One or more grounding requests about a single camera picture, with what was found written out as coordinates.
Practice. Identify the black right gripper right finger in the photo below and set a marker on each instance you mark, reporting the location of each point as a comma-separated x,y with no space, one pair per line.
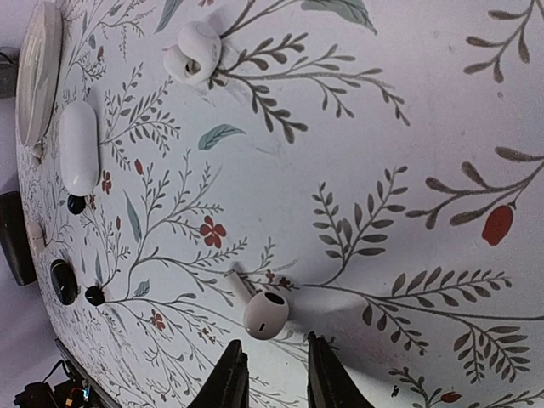
329,385

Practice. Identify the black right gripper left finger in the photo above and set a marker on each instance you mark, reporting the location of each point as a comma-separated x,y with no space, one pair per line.
228,383

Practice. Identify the cream earbud with stem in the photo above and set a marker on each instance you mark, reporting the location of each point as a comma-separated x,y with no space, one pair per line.
265,313

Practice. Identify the black open earbud case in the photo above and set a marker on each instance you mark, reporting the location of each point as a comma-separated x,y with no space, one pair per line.
64,281

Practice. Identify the white earbud case small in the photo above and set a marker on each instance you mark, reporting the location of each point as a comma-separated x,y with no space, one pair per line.
36,236

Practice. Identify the white oval earbud case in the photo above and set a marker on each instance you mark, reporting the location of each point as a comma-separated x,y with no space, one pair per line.
79,148

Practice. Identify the black earbud lower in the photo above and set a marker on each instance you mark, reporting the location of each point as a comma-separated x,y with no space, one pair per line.
95,296

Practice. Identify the black earbud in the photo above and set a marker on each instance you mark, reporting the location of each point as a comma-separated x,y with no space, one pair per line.
76,204
95,296

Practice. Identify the black earbud upper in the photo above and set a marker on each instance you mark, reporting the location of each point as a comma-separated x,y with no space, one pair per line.
76,204

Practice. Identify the white earbud silicone tip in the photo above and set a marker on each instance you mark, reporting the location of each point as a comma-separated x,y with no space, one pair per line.
195,56

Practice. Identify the grey swirl ceramic plate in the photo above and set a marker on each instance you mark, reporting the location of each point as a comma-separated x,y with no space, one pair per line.
38,73

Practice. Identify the grey mug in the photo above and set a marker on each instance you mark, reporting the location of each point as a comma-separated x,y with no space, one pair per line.
8,72

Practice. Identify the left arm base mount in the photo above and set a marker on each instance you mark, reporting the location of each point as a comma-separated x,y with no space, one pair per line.
78,390

